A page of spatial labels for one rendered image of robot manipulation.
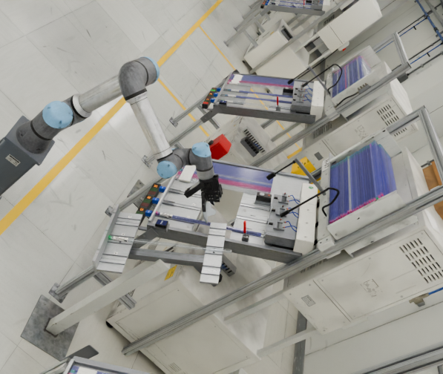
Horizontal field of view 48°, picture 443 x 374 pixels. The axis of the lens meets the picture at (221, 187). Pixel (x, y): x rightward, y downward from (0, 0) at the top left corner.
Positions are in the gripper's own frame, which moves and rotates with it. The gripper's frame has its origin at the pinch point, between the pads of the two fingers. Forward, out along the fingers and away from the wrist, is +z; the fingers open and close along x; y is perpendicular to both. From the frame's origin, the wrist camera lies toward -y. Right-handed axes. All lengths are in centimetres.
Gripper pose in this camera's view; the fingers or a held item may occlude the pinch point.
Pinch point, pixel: (208, 214)
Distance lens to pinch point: 230.5
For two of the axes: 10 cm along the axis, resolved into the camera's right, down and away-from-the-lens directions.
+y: 9.7, -0.3, -2.5
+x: 2.0, -5.1, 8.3
